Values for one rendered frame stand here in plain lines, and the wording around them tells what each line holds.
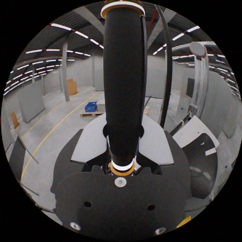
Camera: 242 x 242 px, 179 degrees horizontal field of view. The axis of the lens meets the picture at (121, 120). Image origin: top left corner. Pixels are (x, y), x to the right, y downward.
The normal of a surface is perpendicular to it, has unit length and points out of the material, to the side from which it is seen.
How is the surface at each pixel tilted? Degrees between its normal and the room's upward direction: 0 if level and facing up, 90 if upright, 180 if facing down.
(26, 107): 90
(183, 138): 50
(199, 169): 37
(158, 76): 90
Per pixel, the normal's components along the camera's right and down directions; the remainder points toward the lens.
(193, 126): -0.76, -0.55
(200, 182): -0.47, -0.87
